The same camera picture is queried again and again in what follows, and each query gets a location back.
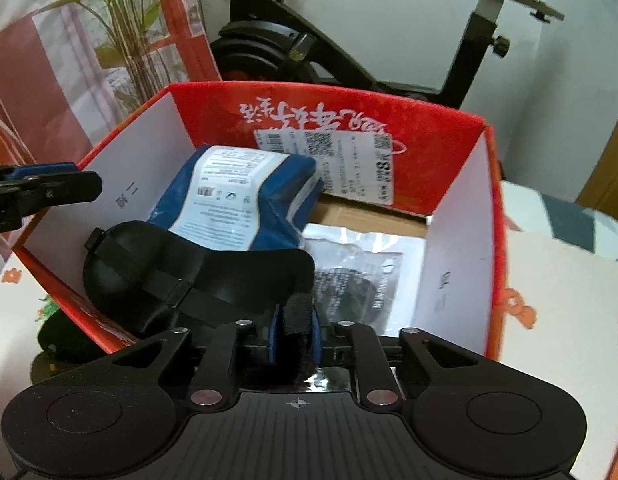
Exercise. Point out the black exercise bike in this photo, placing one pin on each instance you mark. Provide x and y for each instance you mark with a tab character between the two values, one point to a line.
259	45

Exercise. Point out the wooden door panel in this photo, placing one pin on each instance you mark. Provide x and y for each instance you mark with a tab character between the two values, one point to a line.
616	170

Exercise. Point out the printed tablecloth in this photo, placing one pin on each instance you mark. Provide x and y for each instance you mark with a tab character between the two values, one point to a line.
554	310

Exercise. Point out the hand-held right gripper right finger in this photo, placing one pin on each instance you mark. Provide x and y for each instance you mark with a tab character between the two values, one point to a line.
317	341

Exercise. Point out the blue and white packet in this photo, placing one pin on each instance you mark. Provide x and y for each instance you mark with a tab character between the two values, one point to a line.
284	195

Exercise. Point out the red cardboard box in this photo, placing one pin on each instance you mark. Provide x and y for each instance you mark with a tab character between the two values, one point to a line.
214	105

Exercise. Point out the green fabric beanbag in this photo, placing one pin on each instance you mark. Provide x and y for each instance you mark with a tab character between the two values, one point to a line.
59	335

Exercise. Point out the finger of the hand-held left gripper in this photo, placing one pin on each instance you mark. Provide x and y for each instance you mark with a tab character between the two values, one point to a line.
64	187

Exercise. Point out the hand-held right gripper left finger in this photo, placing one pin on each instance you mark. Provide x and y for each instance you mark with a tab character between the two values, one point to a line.
275	340

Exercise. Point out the clear plastic packet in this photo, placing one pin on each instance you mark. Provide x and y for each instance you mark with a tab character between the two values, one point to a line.
359	285

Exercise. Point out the black eye mask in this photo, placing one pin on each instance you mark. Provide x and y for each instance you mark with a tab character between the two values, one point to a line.
129	270

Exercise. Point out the red plant printed wall cloth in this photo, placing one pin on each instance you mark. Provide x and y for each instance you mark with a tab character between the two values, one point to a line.
54	60

